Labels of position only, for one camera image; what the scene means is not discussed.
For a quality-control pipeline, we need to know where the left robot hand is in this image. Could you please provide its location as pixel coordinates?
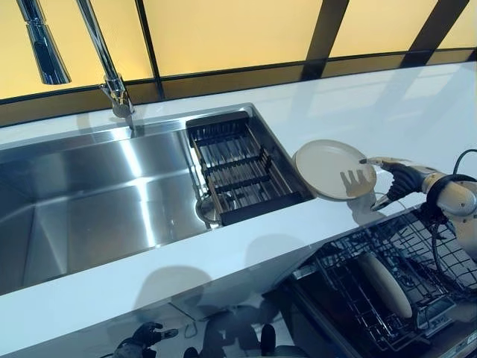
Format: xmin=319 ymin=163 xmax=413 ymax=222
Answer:
xmin=129 ymin=321 xmax=180 ymax=348

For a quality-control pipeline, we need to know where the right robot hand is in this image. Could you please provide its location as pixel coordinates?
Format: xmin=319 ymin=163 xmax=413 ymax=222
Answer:
xmin=358 ymin=155 xmax=437 ymax=213

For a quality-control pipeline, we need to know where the cream ceramic plate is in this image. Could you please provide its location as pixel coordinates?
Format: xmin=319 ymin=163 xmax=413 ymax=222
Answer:
xmin=291 ymin=139 xmax=378 ymax=203
xmin=356 ymin=252 xmax=414 ymax=319

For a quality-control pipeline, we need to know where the black dishwasher plate rack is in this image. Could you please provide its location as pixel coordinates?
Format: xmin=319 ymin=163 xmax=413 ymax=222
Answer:
xmin=296 ymin=219 xmax=459 ymax=352

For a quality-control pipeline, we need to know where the glossy white cabinet front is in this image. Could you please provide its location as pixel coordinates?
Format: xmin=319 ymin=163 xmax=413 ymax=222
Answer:
xmin=0 ymin=257 xmax=325 ymax=358

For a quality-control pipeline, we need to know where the round steel sink strainer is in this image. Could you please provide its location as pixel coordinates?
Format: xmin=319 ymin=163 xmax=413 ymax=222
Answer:
xmin=195 ymin=196 xmax=224 ymax=225

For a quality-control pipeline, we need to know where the stainless steel sink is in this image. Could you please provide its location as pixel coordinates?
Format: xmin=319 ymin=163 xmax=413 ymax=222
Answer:
xmin=0 ymin=102 xmax=315 ymax=296

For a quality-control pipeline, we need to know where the black dish drying rack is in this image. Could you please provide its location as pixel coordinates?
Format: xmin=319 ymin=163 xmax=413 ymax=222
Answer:
xmin=185 ymin=110 xmax=313 ymax=227

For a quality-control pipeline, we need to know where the chrome kitchen faucet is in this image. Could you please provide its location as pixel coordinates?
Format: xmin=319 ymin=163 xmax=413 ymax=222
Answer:
xmin=14 ymin=0 xmax=145 ymax=136

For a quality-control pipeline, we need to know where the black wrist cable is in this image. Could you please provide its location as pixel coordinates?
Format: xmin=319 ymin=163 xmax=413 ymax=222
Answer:
xmin=431 ymin=148 xmax=477 ymax=290

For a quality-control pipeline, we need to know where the dishwasher wire rack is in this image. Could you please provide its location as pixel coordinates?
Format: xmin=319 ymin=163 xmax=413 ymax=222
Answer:
xmin=281 ymin=257 xmax=477 ymax=358

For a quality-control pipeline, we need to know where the dark brown window frame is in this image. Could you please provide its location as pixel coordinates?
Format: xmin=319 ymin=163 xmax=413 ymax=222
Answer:
xmin=0 ymin=0 xmax=477 ymax=128

